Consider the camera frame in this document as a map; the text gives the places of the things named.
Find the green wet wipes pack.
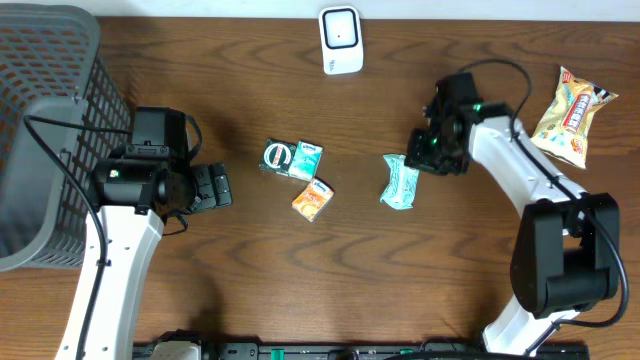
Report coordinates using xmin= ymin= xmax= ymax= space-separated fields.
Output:
xmin=380 ymin=154 xmax=420 ymax=210

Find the roll of tape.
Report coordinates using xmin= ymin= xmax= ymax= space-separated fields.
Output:
xmin=259 ymin=139 xmax=297 ymax=177

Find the small green wipes pack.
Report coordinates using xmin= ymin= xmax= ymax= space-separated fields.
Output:
xmin=288 ymin=141 xmax=323 ymax=181

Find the orange tissue pack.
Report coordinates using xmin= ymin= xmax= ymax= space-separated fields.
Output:
xmin=292 ymin=178 xmax=335 ymax=222

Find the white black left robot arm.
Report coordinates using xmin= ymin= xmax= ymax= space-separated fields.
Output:
xmin=56 ymin=159 xmax=232 ymax=359

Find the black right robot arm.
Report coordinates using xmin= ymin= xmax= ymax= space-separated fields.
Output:
xmin=405 ymin=100 xmax=629 ymax=356

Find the white barcode scanner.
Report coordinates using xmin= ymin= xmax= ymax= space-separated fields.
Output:
xmin=318 ymin=5 xmax=364 ymax=75

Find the black plastic mesh basket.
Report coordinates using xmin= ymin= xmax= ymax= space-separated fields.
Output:
xmin=1 ymin=3 xmax=132 ymax=271

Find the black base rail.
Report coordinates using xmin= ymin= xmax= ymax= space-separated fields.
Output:
xmin=132 ymin=341 xmax=591 ymax=360

